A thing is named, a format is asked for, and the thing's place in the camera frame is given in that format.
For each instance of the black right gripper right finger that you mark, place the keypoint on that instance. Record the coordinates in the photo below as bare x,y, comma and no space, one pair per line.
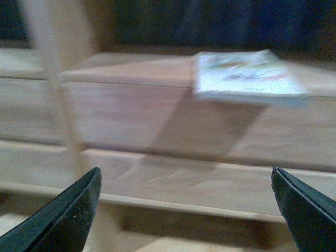
309,214

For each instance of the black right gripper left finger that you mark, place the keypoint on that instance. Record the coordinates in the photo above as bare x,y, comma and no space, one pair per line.
61,225

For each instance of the white paperback book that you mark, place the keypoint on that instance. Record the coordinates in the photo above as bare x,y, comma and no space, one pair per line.
256,77

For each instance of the wooden bookshelf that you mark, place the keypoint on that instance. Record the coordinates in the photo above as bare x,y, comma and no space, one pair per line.
178,173

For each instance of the dark blue curtain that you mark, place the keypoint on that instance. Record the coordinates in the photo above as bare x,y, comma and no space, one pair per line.
304,26

